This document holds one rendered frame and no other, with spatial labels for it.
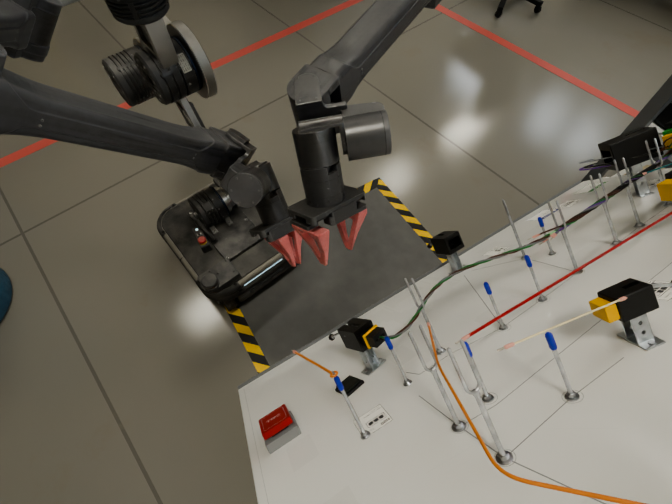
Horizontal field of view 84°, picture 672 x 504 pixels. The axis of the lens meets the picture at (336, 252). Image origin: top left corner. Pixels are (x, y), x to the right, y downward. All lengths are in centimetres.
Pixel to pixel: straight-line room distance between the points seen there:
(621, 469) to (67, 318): 221
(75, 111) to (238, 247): 136
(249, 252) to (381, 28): 135
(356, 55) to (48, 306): 209
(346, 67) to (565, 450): 52
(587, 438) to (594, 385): 8
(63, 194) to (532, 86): 326
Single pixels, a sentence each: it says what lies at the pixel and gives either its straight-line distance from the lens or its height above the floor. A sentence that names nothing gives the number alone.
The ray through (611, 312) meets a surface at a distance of 55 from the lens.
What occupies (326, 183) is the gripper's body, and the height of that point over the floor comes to 138.
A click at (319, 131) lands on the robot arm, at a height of 144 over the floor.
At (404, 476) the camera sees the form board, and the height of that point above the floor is 127.
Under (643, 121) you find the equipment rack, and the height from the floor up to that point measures 109.
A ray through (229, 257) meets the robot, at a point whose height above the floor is 26.
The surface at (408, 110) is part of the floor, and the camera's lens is 286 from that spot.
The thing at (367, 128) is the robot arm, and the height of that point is 144.
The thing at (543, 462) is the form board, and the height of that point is 135.
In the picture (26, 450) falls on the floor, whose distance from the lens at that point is 220.
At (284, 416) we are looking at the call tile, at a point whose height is 113.
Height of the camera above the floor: 177
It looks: 60 degrees down
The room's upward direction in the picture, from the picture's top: straight up
